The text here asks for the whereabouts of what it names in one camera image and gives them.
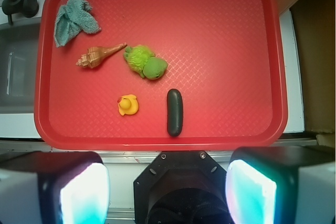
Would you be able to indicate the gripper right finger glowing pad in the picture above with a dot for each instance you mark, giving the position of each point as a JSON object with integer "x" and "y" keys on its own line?
{"x": 283, "y": 184}

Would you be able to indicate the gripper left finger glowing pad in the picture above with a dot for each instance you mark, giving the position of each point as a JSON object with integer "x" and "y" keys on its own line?
{"x": 59, "y": 187}

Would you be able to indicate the dark green cucumber toy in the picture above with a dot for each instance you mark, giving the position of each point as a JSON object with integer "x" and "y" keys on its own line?
{"x": 174, "y": 113}

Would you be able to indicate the yellow rubber duck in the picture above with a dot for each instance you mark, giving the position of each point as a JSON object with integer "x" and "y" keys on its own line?
{"x": 128, "y": 105}

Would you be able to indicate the brown spiral seashell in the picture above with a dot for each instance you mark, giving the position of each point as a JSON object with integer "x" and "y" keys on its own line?
{"x": 97, "y": 54}

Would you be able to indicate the grey metal sink basin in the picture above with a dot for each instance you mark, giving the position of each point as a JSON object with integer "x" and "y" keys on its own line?
{"x": 19, "y": 45}

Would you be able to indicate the red plastic tray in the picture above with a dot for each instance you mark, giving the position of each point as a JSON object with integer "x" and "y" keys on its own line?
{"x": 224, "y": 56}

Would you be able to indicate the green plush turtle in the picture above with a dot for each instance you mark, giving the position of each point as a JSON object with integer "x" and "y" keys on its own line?
{"x": 142, "y": 60}

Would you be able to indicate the teal knitted cloth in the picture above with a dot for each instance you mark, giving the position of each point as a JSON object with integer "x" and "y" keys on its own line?
{"x": 72, "y": 18}

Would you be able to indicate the brown cardboard box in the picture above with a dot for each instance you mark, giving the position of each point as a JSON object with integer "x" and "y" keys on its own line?
{"x": 314, "y": 23}

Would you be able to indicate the black sink faucet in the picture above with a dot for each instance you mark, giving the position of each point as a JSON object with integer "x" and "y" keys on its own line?
{"x": 28, "y": 8}

